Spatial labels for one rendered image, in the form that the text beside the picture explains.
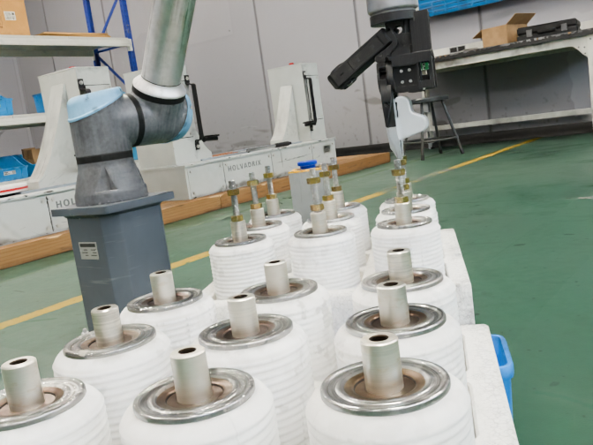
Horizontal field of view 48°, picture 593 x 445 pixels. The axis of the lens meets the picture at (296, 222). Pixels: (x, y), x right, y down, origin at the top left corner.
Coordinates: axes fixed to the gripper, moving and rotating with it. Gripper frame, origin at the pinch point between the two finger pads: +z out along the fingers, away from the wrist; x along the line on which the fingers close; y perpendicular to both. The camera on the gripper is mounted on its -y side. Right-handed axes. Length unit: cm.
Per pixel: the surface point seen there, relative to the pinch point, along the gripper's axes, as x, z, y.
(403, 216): -12.9, 8.3, 1.8
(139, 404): -69, 9, -8
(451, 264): -8.2, 16.6, 7.2
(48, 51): 477, -107, -386
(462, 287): -18.9, 17.1, 9.0
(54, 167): 163, -1, -178
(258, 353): -59, 10, -4
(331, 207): -2.1, 7.5, -10.6
